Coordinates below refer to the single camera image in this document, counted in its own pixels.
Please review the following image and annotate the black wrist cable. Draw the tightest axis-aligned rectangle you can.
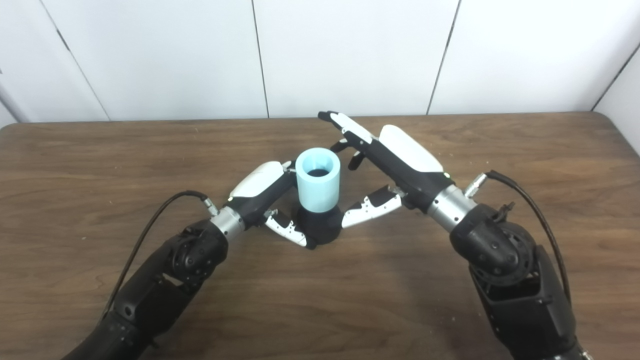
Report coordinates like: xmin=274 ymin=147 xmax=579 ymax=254
xmin=100 ymin=190 xmax=220 ymax=321
xmin=465 ymin=170 xmax=572 ymax=306

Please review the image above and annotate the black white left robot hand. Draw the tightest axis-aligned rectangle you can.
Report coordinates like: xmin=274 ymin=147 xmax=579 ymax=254
xmin=226 ymin=160 xmax=317 ymax=250

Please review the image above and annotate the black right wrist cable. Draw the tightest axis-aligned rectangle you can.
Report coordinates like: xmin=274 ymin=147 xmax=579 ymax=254
xmin=465 ymin=170 xmax=572 ymax=306

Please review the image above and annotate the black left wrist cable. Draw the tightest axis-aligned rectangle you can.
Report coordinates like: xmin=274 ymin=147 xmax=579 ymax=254
xmin=100 ymin=190 xmax=220 ymax=321

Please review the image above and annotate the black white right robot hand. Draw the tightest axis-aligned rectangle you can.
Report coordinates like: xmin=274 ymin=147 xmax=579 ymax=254
xmin=318 ymin=110 xmax=453 ymax=229

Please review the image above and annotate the light blue cylinder cup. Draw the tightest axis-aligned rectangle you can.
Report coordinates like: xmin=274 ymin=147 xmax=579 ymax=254
xmin=295 ymin=147 xmax=342 ymax=213

